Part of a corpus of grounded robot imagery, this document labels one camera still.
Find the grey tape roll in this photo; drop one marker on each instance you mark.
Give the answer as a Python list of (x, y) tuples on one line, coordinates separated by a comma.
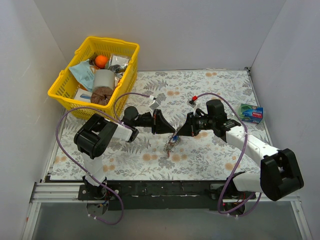
[(103, 78)]

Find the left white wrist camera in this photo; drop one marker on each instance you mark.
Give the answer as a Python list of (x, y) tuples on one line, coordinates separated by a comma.
[(154, 104)]

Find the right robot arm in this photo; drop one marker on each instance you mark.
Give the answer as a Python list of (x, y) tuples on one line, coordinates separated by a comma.
[(279, 173)]

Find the blue red small box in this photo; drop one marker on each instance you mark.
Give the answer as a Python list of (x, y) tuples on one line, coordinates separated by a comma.
[(251, 113)]

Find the silver foil packet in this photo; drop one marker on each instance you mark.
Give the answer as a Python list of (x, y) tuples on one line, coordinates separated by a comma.
[(117, 63)]

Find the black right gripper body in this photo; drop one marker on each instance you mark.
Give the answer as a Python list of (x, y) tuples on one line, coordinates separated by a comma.
[(190, 124)]

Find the white box in basket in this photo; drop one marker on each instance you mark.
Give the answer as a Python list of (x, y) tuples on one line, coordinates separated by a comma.
[(83, 95)]

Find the aluminium frame rail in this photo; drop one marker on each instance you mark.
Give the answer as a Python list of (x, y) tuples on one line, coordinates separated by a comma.
[(157, 210)]

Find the brown round object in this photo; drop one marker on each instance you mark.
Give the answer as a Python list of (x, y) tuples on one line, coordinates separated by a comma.
[(101, 95)]

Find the orange ball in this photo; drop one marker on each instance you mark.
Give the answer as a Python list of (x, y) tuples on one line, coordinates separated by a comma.
[(101, 61)]

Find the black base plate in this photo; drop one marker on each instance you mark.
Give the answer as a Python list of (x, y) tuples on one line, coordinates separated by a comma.
[(157, 194)]

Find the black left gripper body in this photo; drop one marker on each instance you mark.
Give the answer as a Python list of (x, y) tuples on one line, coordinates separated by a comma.
[(155, 121)]

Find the yellow plastic basket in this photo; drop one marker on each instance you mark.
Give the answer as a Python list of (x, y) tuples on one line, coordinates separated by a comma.
[(65, 86)]

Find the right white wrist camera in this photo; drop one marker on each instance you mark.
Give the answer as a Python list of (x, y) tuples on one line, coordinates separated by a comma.
[(194, 103)]

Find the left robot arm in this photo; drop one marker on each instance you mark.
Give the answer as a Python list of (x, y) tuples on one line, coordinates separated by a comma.
[(95, 135)]

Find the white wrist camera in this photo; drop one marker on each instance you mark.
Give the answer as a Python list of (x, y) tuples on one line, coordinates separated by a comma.
[(194, 103), (154, 104)]

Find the light blue pouch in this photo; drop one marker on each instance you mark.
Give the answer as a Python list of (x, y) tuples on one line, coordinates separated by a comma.
[(84, 73)]

